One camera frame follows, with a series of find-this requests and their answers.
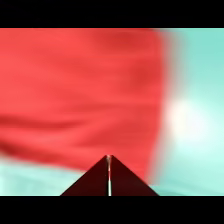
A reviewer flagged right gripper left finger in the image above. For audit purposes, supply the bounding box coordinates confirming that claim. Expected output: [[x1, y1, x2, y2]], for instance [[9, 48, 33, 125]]
[[60, 154, 110, 197]]

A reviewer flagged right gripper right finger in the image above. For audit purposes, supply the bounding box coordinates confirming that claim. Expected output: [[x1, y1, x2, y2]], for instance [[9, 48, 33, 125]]
[[108, 154, 160, 197]]

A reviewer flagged red T-shirt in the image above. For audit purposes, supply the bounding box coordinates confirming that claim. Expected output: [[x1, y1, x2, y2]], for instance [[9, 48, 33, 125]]
[[0, 27, 178, 184]]

